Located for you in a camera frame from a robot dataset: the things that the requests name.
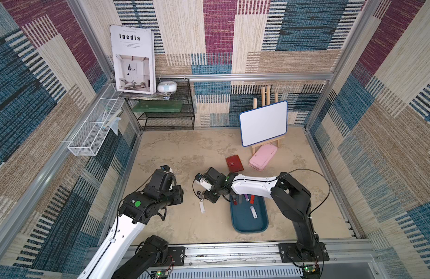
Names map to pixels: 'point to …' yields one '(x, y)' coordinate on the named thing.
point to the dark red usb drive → (235, 202)
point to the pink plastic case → (262, 156)
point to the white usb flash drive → (202, 207)
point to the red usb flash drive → (252, 199)
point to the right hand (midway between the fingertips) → (207, 192)
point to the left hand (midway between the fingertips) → (179, 191)
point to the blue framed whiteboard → (264, 123)
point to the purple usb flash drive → (247, 197)
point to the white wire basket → (88, 139)
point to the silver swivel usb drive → (200, 195)
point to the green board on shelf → (158, 106)
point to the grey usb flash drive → (240, 198)
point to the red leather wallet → (234, 164)
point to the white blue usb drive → (254, 213)
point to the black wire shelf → (153, 121)
